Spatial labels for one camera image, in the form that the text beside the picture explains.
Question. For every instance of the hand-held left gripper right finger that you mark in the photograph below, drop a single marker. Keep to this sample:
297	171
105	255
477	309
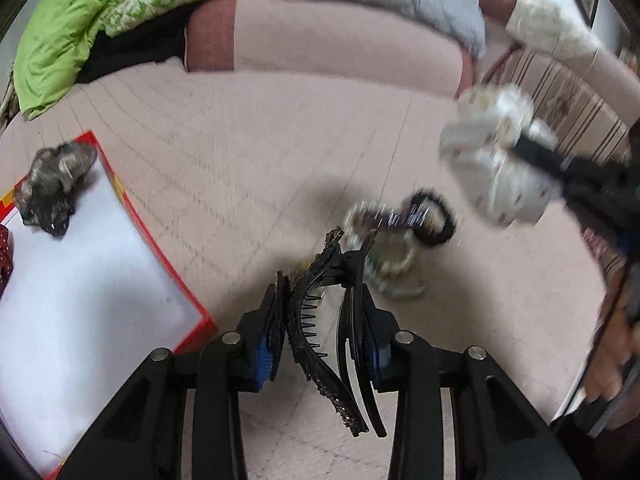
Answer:
377	355

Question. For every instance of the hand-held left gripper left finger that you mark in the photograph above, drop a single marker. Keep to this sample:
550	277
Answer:
262	360

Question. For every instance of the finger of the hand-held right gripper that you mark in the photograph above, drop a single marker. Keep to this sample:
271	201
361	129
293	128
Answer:
542	157

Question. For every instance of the white printed scrunchie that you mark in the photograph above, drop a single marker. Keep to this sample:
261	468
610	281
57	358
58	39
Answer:
500	160

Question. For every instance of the black banana hair clip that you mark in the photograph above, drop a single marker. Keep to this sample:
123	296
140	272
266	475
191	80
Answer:
312	340

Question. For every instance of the black scrunchie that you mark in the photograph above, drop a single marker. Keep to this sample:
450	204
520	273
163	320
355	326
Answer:
440	220

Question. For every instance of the purple beaded hair clip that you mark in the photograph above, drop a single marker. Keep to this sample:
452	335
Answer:
390	217

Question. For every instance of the red box lid tray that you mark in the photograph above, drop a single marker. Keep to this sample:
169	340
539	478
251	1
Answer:
75	310

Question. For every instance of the person's right hand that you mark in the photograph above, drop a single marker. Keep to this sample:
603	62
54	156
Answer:
612	360

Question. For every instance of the striped cloth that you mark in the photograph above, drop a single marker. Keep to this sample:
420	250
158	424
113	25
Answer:
565	90

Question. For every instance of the pink bolster with lace cover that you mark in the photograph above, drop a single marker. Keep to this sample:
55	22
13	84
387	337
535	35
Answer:
545	25

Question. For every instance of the pink bolster pillow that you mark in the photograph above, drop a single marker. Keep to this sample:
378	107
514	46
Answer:
325	40

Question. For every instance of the grey scrunchie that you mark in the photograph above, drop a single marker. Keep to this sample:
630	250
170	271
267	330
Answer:
52	180

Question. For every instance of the red polka dot scrunchie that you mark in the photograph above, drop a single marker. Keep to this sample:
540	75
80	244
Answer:
4	255

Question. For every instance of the black cloth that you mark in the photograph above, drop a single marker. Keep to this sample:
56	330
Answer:
140	45

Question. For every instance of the beige patterned blanket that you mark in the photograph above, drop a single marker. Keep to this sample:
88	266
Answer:
6	100

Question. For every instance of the green quilt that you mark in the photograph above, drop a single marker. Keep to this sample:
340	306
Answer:
75	25

